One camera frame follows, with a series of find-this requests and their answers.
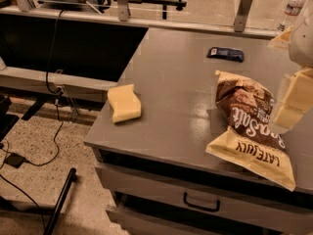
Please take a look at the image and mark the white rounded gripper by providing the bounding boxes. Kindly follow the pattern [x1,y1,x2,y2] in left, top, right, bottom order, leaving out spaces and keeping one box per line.
[268,0,313,129]

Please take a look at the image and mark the blue rxbar blueberry wrapper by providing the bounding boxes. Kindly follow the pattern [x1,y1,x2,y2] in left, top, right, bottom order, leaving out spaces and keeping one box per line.
[206,47,245,63]

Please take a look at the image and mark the brown Late July chip bag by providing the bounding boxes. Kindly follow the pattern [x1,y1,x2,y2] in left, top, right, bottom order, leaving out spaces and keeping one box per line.
[206,70,295,191]

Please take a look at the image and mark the yellow sponge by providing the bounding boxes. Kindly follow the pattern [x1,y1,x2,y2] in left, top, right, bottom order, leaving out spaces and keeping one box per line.
[108,84,141,123]

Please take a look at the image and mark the clear plastic water bottle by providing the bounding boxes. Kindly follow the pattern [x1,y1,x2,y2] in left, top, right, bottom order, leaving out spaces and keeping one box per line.
[277,0,306,32]

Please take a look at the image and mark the black metal chair leg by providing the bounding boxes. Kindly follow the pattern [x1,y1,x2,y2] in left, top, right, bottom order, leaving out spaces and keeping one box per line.
[43,167,77,235]

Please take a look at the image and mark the black power adapter brick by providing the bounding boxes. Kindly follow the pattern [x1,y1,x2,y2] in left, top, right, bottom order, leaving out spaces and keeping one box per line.
[5,153,25,168]

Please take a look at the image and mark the metal railing post right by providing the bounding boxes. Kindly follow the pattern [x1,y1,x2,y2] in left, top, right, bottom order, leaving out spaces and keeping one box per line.
[234,0,253,32]

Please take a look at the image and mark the grey drawer with black handle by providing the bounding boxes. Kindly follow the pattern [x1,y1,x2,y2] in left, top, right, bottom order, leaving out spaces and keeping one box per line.
[95,164,313,235]

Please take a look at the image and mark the metal railing post middle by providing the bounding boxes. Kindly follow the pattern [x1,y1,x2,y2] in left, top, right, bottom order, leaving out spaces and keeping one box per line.
[116,0,130,22]

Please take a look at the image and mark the black power cable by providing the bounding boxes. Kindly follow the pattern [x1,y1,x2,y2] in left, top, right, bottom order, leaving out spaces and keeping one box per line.
[0,9,67,230]

